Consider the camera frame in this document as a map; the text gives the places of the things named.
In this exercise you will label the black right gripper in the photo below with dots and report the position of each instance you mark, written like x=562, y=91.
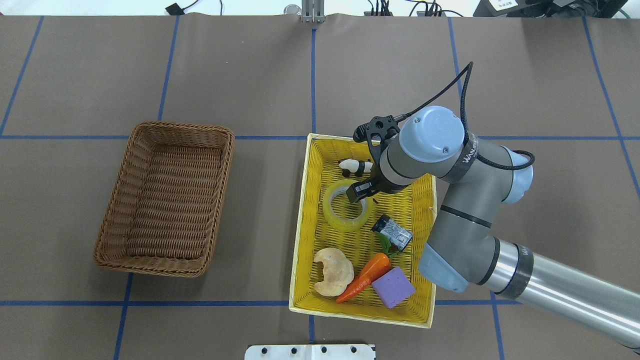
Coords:
x=378, y=184

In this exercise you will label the yellow tape roll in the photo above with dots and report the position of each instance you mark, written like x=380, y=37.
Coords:
x=342, y=215

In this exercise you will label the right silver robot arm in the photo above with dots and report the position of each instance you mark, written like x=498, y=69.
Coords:
x=462, y=248

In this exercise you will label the yellow woven basket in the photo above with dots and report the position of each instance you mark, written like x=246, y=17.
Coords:
x=414, y=208

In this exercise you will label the brown wicker basket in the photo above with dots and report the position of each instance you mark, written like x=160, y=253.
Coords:
x=164, y=212

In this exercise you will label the panda figurine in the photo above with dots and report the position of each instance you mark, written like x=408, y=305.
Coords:
x=349, y=167

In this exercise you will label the toy carrot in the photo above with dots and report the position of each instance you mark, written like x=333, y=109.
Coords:
x=378, y=266

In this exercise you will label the beige cracker toy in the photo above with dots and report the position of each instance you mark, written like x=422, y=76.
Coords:
x=337, y=271

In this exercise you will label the purple foam block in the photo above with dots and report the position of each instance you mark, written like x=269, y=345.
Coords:
x=393, y=287

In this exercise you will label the small black device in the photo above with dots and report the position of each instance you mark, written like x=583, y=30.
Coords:
x=175, y=10

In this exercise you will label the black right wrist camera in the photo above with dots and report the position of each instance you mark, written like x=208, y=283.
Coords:
x=379, y=129

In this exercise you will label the aluminium frame post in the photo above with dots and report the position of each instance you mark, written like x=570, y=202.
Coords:
x=313, y=11

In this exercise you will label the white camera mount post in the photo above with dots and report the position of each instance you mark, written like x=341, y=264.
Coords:
x=311, y=352

